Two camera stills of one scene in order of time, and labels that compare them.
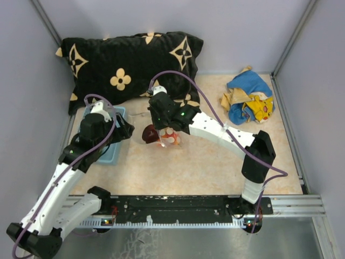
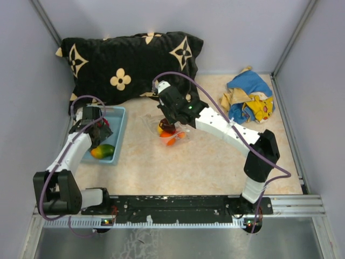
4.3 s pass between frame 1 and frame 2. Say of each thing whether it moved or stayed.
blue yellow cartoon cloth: stayed
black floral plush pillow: stayed
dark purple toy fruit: moved
